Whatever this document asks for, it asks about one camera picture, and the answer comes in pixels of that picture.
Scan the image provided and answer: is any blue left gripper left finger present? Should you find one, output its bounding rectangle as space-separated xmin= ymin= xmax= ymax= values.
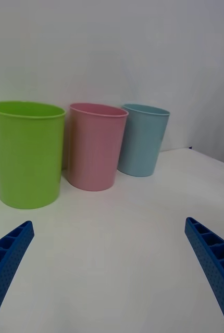
xmin=0 ymin=220 xmax=35 ymax=333

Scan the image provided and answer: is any pale blue plastic bin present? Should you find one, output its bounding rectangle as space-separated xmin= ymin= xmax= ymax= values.
xmin=117 ymin=103 xmax=171 ymax=178

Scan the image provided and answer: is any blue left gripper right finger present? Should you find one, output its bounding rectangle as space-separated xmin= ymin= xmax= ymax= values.
xmin=184 ymin=216 xmax=224 ymax=333

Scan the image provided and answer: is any green plastic bin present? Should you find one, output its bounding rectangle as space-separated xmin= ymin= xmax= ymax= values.
xmin=0 ymin=100 xmax=67 ymax=210

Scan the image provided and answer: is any pink plastic bin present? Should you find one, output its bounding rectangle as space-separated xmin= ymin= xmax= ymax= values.
xmin=66 ymin=103 xmax=129 ymax=193

